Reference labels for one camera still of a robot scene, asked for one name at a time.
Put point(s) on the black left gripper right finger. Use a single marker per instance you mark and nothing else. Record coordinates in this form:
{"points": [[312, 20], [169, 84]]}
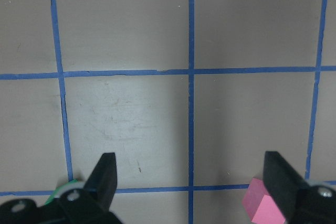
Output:
{"points": [[283, 183]]}

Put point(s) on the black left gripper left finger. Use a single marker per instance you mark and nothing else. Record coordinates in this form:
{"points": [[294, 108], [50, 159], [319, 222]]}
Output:
{"points": [[102, 182]]}

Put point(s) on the green cube far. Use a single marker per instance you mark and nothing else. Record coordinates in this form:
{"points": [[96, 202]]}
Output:
{"points": [[59, 190]]}

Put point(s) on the pink cube near robot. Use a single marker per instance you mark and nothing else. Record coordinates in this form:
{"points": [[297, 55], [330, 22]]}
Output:
{"points": [[260, 206]]}

